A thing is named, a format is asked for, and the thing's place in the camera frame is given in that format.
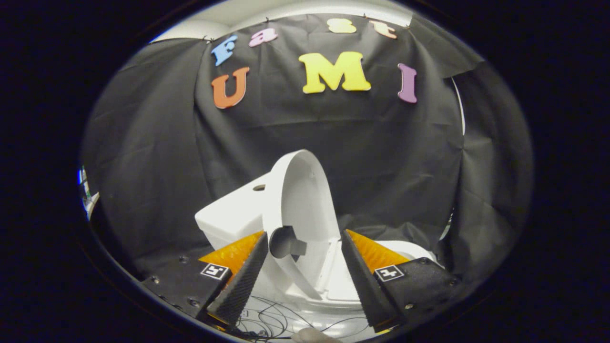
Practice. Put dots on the white toilet lid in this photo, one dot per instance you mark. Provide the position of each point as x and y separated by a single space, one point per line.
305 200

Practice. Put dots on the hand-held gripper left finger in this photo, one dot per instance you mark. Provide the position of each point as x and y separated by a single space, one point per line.
243 283

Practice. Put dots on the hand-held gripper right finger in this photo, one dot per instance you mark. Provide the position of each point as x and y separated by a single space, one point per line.
364 286

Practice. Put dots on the white toilet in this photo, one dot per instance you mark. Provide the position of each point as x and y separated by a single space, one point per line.
228 216

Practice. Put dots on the black backdrop cloth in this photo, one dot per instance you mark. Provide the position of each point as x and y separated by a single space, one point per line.
333 133

